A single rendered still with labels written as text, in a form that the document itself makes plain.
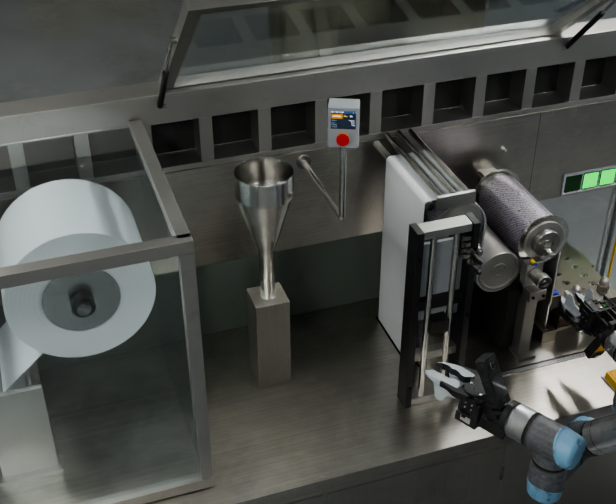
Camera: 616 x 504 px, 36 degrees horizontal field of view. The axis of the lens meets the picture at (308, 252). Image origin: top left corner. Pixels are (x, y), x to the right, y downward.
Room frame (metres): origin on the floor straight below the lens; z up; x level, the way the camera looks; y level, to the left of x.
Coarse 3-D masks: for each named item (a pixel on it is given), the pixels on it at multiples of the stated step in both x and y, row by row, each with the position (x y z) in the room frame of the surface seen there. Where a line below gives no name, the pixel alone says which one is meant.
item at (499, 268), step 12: (492, 240) 2.07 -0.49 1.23; (492, 252) 2.02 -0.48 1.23; (504, 252) 2.02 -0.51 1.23; (492, 264) 2.01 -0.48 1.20; (504, 264) 2.02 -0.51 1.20; (516, 264) 2.03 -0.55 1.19; (480, 276) 1.99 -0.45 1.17; (492, 276) 2.01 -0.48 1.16; (504, 276) 2.02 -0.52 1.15; (492, 288) 2.01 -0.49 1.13
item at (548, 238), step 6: (540, 234) 2.03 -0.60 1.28; (546, 234) 2.03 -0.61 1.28; (552, 234) 2.03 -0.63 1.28; (558, 234) 2.04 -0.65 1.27; (534, 240) 2.03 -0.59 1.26; (540, 240) 2.02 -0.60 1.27; (546, 240) 2.03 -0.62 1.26; (552, 240) 2.04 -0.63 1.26; (558, 240) 2.04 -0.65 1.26; (534, 246) 2.02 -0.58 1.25; (540, 246) 2.02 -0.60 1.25; (546, 246) 2.03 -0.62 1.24; (552, 246) 2.04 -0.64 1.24; (540, 252) 2.02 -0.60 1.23
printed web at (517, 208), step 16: (496, 192) 2.22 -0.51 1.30; (512, 192) 2.19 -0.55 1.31; (528, 192) 2.20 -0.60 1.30; (448, 208) 1.96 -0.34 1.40; (480, 208) 1.99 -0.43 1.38; (496, 208) 2.17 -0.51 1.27; (512, 208) 2.13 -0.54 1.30; (528, 208) 2.11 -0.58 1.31; (544, 208) 2.12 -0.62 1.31; (496, 224) 2.16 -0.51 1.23; (512, 224) 2.09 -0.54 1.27; (528, 224) 2.05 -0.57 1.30; (480, 240) 2.00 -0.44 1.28; (512, 240) 2.08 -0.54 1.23; (480, 256) 2.00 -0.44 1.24
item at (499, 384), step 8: (480, 360) 1.49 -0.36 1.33; (488, 360) 1.49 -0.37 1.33; (496, 360) 1.50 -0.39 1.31; (480, 368) 1.48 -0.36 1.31; (488, 368) 1.48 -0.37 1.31; (496, 368) 1.49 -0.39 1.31; (480, 376) 1.48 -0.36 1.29; (488, 376) 1.47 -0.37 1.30; (496, 376) 1.48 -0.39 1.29; (488, 384) 1.46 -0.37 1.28; (496, 384) 1.47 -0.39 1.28; (504, 384) 1.48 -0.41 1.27; (488, 392) 1.46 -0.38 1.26; (496, 392) 1.45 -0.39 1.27; (504, 392) 1.47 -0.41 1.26; (488, 400) 1.45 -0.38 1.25; (496, 400) 1.44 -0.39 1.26; (504, 400) 1.45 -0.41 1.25; (496, 408) 1.44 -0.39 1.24
